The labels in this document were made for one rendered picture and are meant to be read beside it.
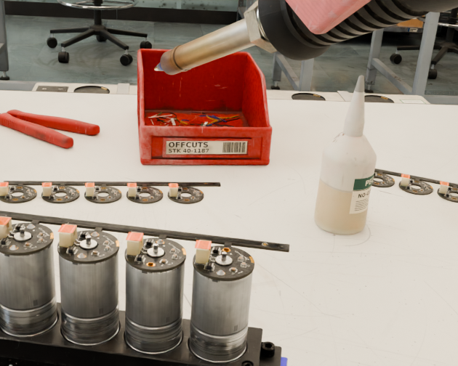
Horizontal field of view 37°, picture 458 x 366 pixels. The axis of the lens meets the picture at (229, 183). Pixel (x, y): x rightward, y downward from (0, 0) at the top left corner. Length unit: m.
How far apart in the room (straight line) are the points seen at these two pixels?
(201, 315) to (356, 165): 0.17
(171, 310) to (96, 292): 0.03
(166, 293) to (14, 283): 0.06
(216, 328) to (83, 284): 0.06
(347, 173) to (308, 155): 0.14
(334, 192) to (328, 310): 0.09
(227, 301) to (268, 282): 0.11
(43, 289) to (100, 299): 0.03
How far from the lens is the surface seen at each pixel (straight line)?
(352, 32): 0.16
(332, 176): 0.42
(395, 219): 0.47
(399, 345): 0.35
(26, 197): 0.46
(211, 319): 0.28
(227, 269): 0.27
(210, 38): 0.21
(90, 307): 0.29
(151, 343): 0.29
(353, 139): 0.42
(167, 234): 0.29
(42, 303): 0.30
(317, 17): 0.16
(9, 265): 0.29
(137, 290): 0.28
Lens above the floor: 0.96
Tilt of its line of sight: 25 degrees down
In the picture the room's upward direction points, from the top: 4 degrees clockwise
